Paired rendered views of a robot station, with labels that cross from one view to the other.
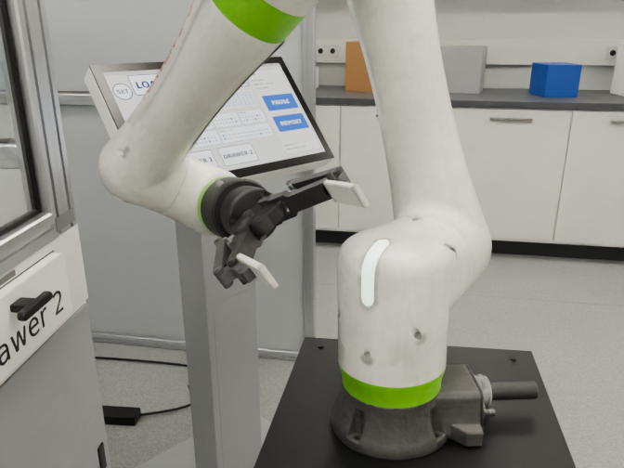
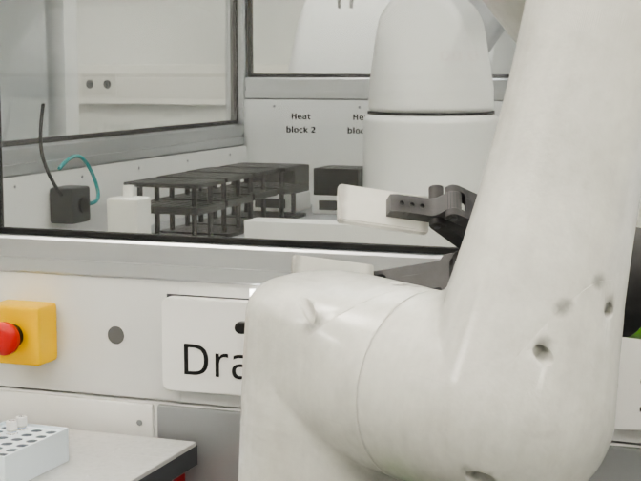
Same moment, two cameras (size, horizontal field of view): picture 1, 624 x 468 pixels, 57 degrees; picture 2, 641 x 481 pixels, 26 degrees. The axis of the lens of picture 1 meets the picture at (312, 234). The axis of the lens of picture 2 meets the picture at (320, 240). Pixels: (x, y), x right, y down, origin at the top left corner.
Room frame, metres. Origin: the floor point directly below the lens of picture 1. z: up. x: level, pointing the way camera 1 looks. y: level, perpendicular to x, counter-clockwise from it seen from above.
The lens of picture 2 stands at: (0.85, -1.05, 1.20)
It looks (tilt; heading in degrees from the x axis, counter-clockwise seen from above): 7 degrees down; 105
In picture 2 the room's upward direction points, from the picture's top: straight up
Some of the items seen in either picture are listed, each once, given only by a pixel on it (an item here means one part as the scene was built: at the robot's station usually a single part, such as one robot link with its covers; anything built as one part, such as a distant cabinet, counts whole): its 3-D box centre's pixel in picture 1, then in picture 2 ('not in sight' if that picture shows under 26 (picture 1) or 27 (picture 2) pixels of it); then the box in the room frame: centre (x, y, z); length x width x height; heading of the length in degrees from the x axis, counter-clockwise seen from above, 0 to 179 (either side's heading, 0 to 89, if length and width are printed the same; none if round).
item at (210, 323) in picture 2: not in sight; (279, 350); (0.40, 0.45, 0.87); 0.29 x 0.02 x 0.11; 175
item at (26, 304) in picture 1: (27, 305); not in sight; (0.72, 0.40, 0.91); 0.07 x 0.04 x 0.01; 175
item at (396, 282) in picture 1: (396, 305); (343, 406); (0.62, -0.10, 0.96); 0.16 x 0.13 x 0.19; 147
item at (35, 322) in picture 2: not in sight; (21, 332); (0.07, 0.46, 0.88); 0.07 x 0.05 x 0.07; 175
